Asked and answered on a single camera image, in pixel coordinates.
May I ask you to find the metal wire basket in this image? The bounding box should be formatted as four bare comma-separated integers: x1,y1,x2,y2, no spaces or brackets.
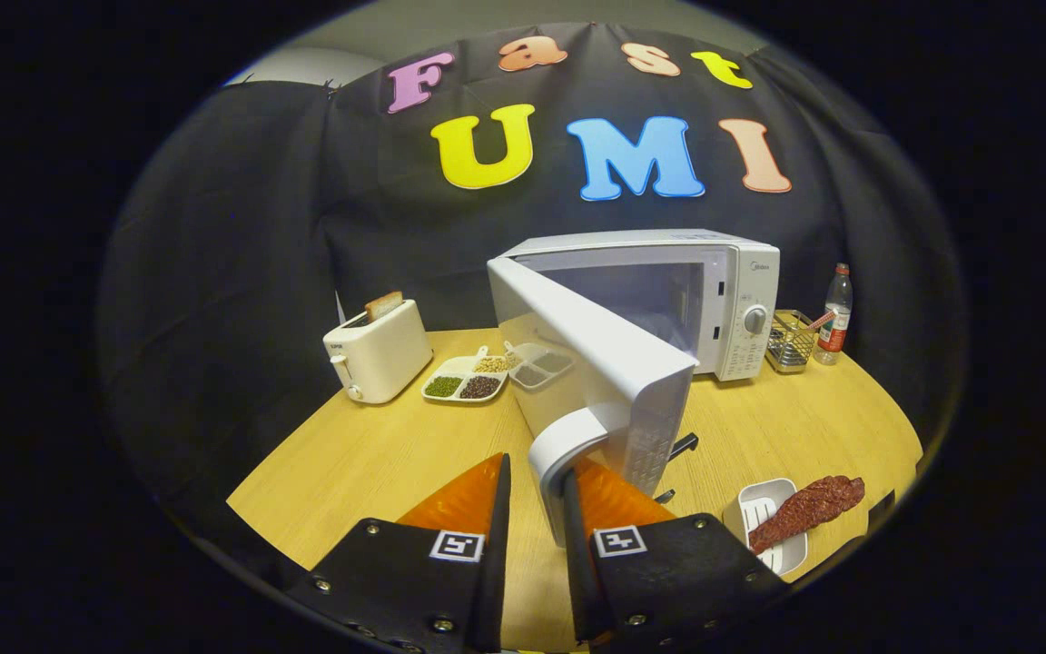
765,310,819,375

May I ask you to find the brown meat piece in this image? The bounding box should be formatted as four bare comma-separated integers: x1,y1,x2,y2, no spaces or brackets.
747,475,866,555

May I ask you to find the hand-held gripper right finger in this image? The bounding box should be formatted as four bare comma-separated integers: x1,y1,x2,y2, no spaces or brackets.
562,457,792,650

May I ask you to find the white divided dish with beans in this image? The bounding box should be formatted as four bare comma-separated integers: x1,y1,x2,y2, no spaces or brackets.
421,345,513,404

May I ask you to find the white slotted tray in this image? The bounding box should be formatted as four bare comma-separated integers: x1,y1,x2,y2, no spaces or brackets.
723,478,810,578

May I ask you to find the white bread toaster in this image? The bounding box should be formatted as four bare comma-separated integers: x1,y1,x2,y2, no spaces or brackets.
322,300,434,405

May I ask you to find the clear bottle with red label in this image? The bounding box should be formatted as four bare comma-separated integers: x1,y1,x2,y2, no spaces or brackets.
814,263,854,366

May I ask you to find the black backdrop cloth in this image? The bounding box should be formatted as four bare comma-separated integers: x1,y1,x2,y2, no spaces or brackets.
96,23,969,510

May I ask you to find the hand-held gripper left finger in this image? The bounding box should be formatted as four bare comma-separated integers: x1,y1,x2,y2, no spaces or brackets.
287,452,513,654

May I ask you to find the white toaster oven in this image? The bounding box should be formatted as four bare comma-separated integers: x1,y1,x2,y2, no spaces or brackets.
487,228,782,546

